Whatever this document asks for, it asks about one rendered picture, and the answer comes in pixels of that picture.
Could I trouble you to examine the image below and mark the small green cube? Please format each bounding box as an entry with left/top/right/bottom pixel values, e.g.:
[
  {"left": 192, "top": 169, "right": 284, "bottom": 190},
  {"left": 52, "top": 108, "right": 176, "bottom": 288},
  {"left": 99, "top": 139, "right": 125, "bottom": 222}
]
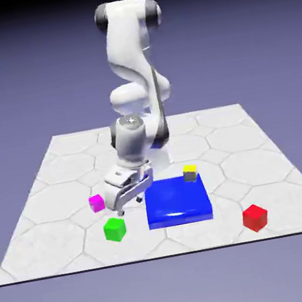
[{"left": 101, "top": 215, "right": 129, "bottom": 245}]

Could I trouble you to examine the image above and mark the small red cube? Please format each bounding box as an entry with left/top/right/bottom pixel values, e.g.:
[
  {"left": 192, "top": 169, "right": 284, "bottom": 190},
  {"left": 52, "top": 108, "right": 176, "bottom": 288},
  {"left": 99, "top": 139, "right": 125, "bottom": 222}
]
[{"left": 239, "top": 202, "right": 272, "bottom": 235}]

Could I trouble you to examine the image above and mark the small magenta cube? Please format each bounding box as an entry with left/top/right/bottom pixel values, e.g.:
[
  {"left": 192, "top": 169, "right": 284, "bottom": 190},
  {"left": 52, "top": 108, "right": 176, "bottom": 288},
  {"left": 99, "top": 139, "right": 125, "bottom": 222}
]
[{"left": 88, "top": 193, "right": 107, "bottom": 215}]

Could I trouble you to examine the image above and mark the large blue box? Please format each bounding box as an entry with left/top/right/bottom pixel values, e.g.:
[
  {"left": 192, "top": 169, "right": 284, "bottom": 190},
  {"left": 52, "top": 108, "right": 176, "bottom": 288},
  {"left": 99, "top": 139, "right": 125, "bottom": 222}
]
[{"left": 140, "top": 171, "right": 215, "bottom": 231}]

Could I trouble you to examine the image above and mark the small yellow cube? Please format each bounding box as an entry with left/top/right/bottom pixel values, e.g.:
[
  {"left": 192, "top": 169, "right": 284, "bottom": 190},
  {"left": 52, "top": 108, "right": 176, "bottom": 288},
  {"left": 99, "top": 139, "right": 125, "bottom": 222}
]
[{"left": 181, "top": 163, "right": 200, "bottom": 185}]

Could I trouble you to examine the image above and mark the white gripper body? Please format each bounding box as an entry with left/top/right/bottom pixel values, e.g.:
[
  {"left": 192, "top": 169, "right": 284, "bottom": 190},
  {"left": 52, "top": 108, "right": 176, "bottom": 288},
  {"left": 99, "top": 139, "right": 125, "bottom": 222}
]
[{"left": 100, "top": 166, "right": 160, "bottom": 214}]

